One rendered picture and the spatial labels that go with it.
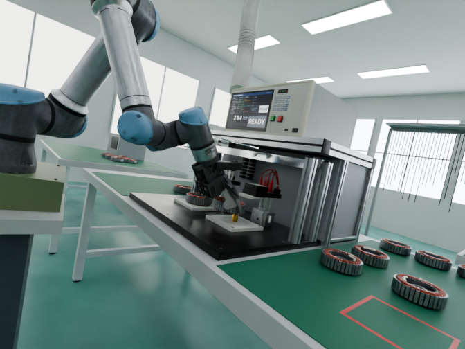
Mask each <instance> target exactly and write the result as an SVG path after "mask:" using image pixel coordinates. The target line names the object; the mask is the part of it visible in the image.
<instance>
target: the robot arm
mask: <svg viewBox="0 0 465 349"><path fill-rule="evenodd" d="M90 4H91V9H92V11H93V14H94V15H95V17H96V18H97V19H99V22H100V27H101V31H100V33H99V34H98V36H97V37H96V38H95V40H94V41H93V43H92V44H91V45H90V47H89V48H88V50H87V51H86V53H85V54H84V55H83V57H82V59H81V60H80V61H79V62H78V64H77V65H76V67H75V68H74V70H73V71H72V72H71V74H70V76H69V77H68V78H67V79H66V81H65V82H64V84H63V85H62V87H61V88H60V89H52V90H51V92H50V93H49V94H48V96H47V97H45V93H44V92H41V91H38V90H34V89H29V88H26V87H20V86H17V85H13V84H6V83H0V172H1V173H8V174H31V173H34V172H36V169H37V160H36V155H35V148H34V144H35V138H36V135H37V134H38V135H44V136H53V137H56V138H75V137H77V136H79V135H81V134H82V133H83V132H84V130H85V129H86V127H87V121H88V118H87V114H88V109H87V105H88V104H89V102H90V101H91V99H92V98H93V97H94V95H95V94H96V93H97V91H98V90H99V88H100V87H101V86H102V85H103V83H104V82H105V80H106V79H107V78H108V77H109V75H110V74H111V72H112V75H113V80H114V83H115V86H116V91H117V94H118V99H119V103H120V108H121V111H122V115H121V116H120V117H119V119H118V125H117V130H118V133H119V135H120V137H121V138H122V139H124V140H125V141H127V142H130V143H133V144H135V145H145V146H146V147H147V148H148V149H149V150H150V151H152V152H155V151H163V150H166V149H169V148H172V147H177V146H180V145H185V144H189V146H190V149H191V152H192V155H193V157H194V160H195V161H196V163H194V164H193V165H192V169H193V171H194V174H195V177H196V178H197V180H195V183H196V185H197V188H198V190H199V193H200V194H201V193H202V195H205V197H204V199H205V200H208V199H214V198H215V197H219V196H220V194H221V192H222V191H224V192H223V196H224V198H225V202H224V204H223V207H224V209H225V210H229V209H231V208H235V207H236V208H237V210H238V211H239V213H240V214H242V210H241V202H240V200H239V195H238V194H237V191H236V189H235V187H234V185H233V184H232V182H231V181H230V180H229V178H228V176H227V174H226V173H225V172H224V171H223V170H232V171H236V170H241V169H242V163H240V162H238V161H236V160H232V161H219V155H218V151H217V148H216V145H215V142H214V139H213V137H212V133H211V131H210V126H209V124H208V119H207V118H206V115H205V113H204V110H203V109H202V108H201V107H191V108H188V109H185V110H183V111H181V112H179V114H178V117H179V119H178V120H173V121H170V122H167V123H164V122H162V121H160V120H157V119H155V115H154V110H153V107H152V103H151V100H150V96H149V91H148V88H147V83H146V79H145V74H144V71H143V66H142V63H141V60H140V55H139V52H138V45H139V44H140V43H141V42H147V41H148V42H149V41H151V40H152V39H154V38H155V36H156V34H157V33H158V30H159V26H160V18H159V14H158V11H157V9H156V8H155V7H154V4H153V3H152V1H151V0H90ZM199 188H200V189H199ZM225 189H227V190H225Z"/></svg>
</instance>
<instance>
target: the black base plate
mask: <svg viewBox="0 0 465 349"><path fill-rule="evenodd" d="M129 197H130V198H131V199H133V200H134V201H135V202H137V203H138V204H140V205H141V206H142V207H143V208H145V209H147V210H148V211H149V212H151V213H152V214H153V215H155V216H156V217H157V218H159V219H160V220H162V221H163V222H165V223H166V224H167V225H168V226H170V227H172V228H173V229H174V230H175V231H177V232H178V233H180V234H181V235H182V236H184V237H185V238H187V239H188V240H189V241H191V242H192V243H194V244H195V245H197V246H198V247H199V248H200V249H202V250H203V251H205V252H206V253H207V254H209V255H210V256H212V257H213V258H214V259H215V260H217V261H220V260H229V259H234V258H243V257H248V256H256V255H262V254H266V253H275V252H280V251H289V250H294V249H303V248H307V247H316V246H318V245H319V242H320V241H319V240H318V239H316V242H314V241H313V242H310V241H309V240H306V239H305V238H304V237H305V234H303V233H302V236H301V239H300V243H299V244H298V243H297V244H294V243H292V242H289V241H287V240H288V236H289V231H290V228H289V227H287V226H284V225H282V224H279V223H277V222H274V221H273V225H272V226H263V227H264V229H263V231H241V232H230V231H229V230H227V229H225V228H223V227H221V226H220V225H218V224H215V223H214V222H212V221H210V220H208V219H206V215H234V214H232V213H231V214H230V213H227V212H226V213H225V212H221V211H191V210H190V209H189V208H186V207H184V206H182V205H181V204H179V203H177V202H175V201H174V198H179V199H185V197H186V195H163V194H151V193H130V195H129ZM251 215H252V212H250V211H248V210H245V209H244V213H242V214H240V215H238V216H240V217H242V218H244V219H246V220H249V221H250V218H251ZM251 222H252V221H251ZM253 223H255V222H253ZM256 224H257V223H256ZM258 225H260V224H258Z"/></svg>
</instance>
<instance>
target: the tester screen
mask: <svg viewBox="0 0 465 349"><path fill-rule="evenodd" d="M271 96H272V91H268V92H259V93H245V94H236V95H233V97H232V104H231V108H230V115H229V119H228V122H241V123H246V126H238V125H227V127H237V128H248V129H265V128H259V127H247V124H248V117H249V116H268V113H250V108H251V106H259V105H270V102H271ZM234 115H242V120H233V118H234Z"/></svg>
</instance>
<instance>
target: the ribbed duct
mask: <svg viewBox="0 0 465 349"><path fill-rule="evenodd" d="M260 4H261V0H244V4H243V6H244V7H243V9H242V14H241V24H240V29H239V39H238V46H237V55H236V60H235V69H234V73H233V76H232V82H231V85H230V94H231V93H232V90H233V89H236V88H242V87H249V84H250V77H251V73H252V69H253V68H252V67H253V58H254V57H253V56H254V50H255V40H256V34H257V23H258V17H259V9H260Z"/></svg>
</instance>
